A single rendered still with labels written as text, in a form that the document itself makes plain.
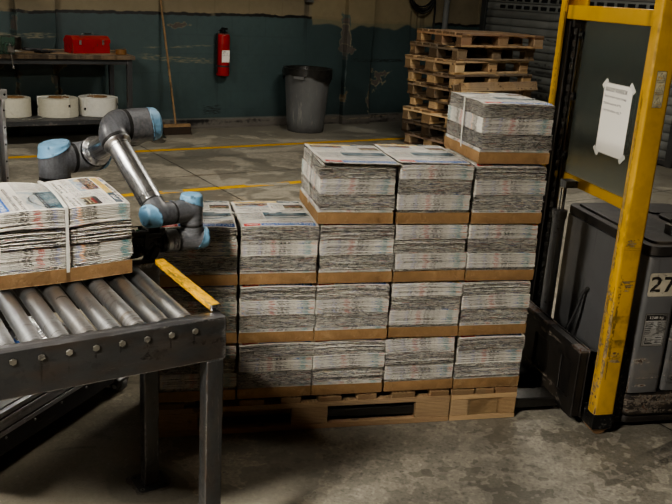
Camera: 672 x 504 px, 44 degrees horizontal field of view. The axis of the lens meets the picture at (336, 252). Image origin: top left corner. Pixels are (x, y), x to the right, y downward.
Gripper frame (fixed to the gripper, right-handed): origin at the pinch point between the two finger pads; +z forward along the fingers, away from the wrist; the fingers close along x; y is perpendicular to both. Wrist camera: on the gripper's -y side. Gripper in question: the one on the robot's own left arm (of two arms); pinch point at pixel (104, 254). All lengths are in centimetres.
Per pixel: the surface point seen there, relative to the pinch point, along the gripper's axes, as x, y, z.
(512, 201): 28, 13, -148
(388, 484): 51, -79, -84
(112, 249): 21.7, 8.8, 4.2
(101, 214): 22.5, 19.9, 7.5
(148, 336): 63, -1, 8
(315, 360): 5, -51, -79
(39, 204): 17.7, 22.9, 23.3
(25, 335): 53, 0, 36
